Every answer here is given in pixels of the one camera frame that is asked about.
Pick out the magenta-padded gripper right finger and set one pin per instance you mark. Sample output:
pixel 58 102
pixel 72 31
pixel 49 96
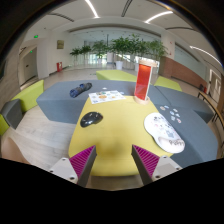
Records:
pixel 148 160

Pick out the brown wall plaque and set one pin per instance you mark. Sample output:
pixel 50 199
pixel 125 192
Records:
pixel 60 44

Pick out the black computer mouse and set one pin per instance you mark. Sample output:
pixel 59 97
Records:
pixel 90 119

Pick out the red panel tower stand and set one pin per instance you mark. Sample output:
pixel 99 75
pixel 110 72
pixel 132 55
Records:
pixel 144 81

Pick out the group of potted plants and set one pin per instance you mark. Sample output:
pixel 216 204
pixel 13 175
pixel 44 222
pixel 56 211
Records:
pixel 121 46

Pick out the white printed mouse pad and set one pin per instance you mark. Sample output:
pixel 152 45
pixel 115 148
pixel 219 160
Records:
pixel 163 131

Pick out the printed sticker sheet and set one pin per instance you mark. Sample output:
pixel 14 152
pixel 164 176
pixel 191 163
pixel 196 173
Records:
pixel 106 96

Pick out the lime green upholstered bench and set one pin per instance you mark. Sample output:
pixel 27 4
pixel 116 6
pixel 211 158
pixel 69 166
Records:
pixel 115 75
pixel 168 83

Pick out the small blue sticker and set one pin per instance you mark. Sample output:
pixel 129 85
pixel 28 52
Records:
pixel 166 106
pixel 172 113

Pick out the green exit sign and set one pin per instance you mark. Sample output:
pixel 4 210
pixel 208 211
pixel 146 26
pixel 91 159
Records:
pixel 35 36

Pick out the dark grey seat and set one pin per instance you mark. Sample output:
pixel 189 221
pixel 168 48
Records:
pixel 11 113

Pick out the white door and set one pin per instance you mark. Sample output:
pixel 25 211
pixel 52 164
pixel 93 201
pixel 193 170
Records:
pixel 30 65

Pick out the small red-white sticker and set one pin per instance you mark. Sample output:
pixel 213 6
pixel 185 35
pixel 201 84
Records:
pixel 179 120

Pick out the small round sticker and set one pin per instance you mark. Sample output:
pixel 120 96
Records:
pixel 162 107

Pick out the group of ceiling lights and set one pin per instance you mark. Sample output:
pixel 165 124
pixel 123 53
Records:
pixel 92 8

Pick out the red fire extinguisher box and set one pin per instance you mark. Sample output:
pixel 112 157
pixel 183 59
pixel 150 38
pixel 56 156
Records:
pixel 59 66

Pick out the lime green sofa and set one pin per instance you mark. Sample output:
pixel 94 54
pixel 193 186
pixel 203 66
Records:
pixel 30 95

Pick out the lime green seat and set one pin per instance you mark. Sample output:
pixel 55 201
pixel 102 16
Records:
pixel 3 126

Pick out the dark blue folded umbrella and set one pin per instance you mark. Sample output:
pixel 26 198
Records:
pixel 80 90

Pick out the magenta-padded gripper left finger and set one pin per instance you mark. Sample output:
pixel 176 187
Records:
pixel 80 161

